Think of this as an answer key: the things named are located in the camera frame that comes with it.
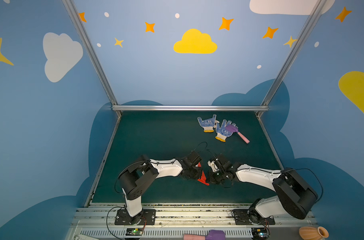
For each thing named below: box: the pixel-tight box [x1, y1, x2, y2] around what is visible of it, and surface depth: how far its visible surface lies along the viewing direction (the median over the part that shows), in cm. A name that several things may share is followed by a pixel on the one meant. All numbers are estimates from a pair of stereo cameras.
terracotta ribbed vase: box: [299, 226, 330, 240], surface depth 63 cm
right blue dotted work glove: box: [215, 119, 239, 142], surface depth 113 cm
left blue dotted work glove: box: [197, 114, 217, 133], surface depth 117 cm
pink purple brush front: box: [183, 229, 226, 240], surface depth 71 cm
